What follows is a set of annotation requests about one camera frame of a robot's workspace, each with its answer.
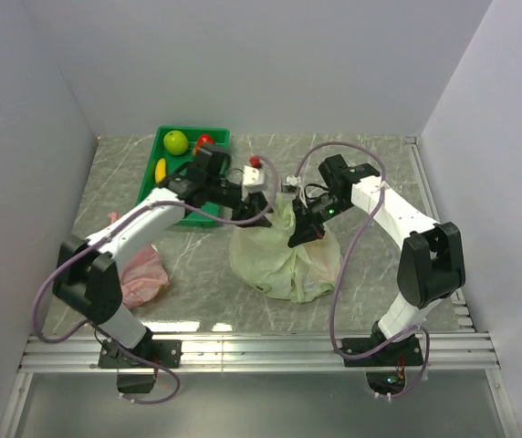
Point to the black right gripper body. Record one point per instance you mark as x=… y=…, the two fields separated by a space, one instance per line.
x=319 y=210

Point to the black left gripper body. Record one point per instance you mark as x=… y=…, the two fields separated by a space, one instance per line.
x=230 y=195

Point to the light green plastic bag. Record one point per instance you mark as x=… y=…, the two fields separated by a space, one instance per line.
x=261 y=258

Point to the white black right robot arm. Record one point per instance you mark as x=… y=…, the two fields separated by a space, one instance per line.
x=432 y=262

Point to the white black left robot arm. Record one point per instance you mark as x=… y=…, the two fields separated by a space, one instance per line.
x=88 y=272

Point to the red fake strawberry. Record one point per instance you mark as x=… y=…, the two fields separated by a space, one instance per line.
x=202 y=140

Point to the green fake apple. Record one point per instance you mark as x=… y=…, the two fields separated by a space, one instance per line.
x=175 y=142

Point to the single yellow fake banana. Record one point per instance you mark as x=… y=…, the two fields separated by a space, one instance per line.
x=160 y=171

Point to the pink plastic bag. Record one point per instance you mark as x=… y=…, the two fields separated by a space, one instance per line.
x=143 y=278

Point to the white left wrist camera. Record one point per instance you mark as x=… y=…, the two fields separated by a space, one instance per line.
x=253 y=177

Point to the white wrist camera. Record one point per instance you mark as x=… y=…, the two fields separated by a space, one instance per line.
x=253 y=177
x=293 y=185

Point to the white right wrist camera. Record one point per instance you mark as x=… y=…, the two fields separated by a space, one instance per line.
x=293 y=185

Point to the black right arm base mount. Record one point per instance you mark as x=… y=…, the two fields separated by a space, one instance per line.
x=386 y=369

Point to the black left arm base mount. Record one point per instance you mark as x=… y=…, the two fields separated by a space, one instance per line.
x=138 y=373

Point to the aluminium table edge rail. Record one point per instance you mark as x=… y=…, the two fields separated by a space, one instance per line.
x=274 y=352

